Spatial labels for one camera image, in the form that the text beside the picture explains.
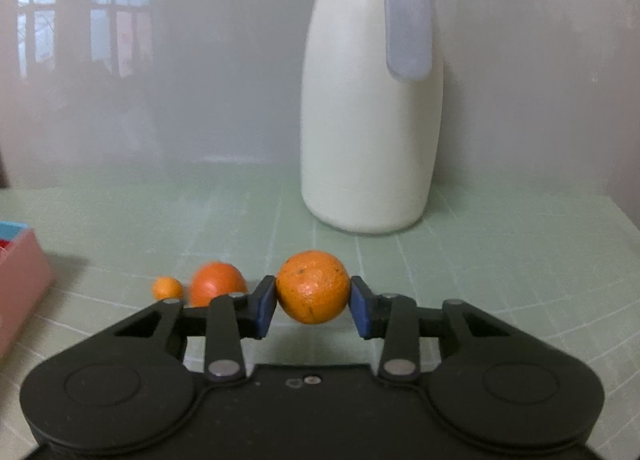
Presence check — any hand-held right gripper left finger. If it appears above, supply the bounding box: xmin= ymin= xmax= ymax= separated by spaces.
xmin=113 ymin=275 xmax=278 ymax=384

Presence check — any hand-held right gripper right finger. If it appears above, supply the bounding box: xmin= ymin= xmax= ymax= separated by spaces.
xmin=350 ymin=275 xmax=527 ymax=384

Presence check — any orange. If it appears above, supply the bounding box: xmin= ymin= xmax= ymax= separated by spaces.
xmin=189 ymin=262 xmax=249 ymax=308
xmin=275 ymin=250 xmax=350 ymax=325

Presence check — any small kumquat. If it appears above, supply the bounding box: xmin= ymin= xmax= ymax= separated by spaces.
xmin=152 ymin=277 xmax=182 ymax=301

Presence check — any green cutting mat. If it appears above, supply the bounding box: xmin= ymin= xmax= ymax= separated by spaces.
xmin=0 ymin=163 xmax=640 ymax=460

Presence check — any white jug with blue lid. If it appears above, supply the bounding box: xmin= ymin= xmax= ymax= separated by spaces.
xmin=300 ymin=0 xmax=445 ymax=235

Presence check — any pink cardboard box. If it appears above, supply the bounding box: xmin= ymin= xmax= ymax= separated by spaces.
xmin=0 ymin=221 xmax=54 ymax=358

